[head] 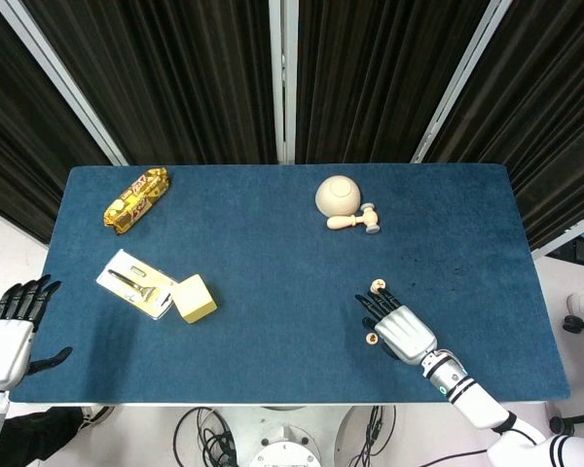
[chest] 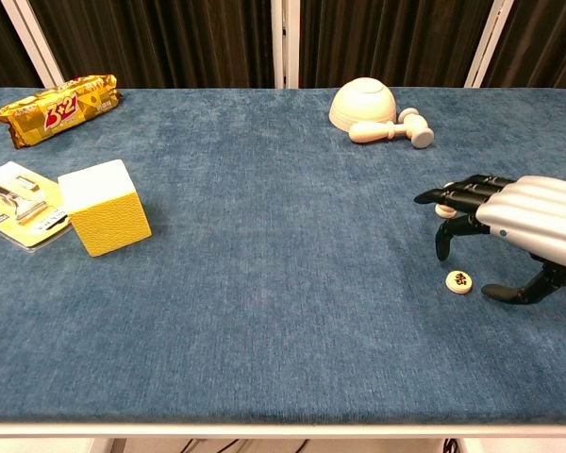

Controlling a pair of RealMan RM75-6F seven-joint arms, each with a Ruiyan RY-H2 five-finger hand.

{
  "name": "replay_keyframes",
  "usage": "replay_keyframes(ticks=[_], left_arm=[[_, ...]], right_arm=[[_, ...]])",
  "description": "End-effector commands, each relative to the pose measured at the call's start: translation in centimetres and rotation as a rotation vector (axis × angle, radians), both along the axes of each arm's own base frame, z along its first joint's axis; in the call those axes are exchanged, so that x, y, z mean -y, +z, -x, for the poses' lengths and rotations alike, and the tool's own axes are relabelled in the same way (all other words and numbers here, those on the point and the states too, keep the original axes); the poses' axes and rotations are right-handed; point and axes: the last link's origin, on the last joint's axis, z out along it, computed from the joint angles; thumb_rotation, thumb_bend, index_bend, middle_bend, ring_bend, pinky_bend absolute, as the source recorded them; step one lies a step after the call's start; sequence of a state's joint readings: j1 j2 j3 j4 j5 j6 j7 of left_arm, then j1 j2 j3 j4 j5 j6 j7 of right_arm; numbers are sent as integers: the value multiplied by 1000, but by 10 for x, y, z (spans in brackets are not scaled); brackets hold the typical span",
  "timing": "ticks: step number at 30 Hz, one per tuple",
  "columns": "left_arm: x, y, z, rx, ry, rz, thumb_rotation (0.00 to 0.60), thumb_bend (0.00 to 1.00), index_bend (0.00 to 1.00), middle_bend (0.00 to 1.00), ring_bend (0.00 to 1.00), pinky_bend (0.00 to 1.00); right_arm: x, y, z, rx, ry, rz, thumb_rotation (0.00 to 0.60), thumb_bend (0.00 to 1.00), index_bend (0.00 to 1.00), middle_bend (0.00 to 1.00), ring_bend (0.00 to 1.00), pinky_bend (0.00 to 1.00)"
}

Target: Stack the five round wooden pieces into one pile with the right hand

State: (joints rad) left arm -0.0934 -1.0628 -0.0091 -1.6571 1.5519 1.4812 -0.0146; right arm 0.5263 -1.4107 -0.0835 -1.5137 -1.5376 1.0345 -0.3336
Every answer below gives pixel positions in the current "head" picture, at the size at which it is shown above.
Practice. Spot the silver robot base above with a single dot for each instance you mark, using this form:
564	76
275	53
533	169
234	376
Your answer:
284	447

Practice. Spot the white shoe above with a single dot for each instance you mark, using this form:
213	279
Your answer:
579	302

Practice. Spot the razor in blister pack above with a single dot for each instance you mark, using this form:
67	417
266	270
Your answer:
131	282

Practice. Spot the gold biscuit pack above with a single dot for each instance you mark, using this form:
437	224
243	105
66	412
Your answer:
136	202

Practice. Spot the beige upturned bowl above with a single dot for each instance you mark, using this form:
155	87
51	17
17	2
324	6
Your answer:
338	194

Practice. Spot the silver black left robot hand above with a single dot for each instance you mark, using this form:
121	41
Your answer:
5	350

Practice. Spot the white partition post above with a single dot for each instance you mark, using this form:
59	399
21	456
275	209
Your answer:
275	73
63	82
461	82

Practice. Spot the black white sneaker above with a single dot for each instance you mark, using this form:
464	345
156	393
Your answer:
97	416

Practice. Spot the blue fabric table cover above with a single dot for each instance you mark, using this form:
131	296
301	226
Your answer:
272	292

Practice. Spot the wooden toy hammer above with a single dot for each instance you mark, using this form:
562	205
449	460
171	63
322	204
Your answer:
343	223

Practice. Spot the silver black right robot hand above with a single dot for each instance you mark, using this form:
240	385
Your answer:
404	335

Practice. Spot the black pleated curtain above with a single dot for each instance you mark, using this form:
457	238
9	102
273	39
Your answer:
19	121
175	73
540	121
370	73

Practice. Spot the black trouser leg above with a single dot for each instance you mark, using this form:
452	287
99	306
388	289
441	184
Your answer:
39	438

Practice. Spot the yellow white cube box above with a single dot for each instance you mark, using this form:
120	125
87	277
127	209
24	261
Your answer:
194	299

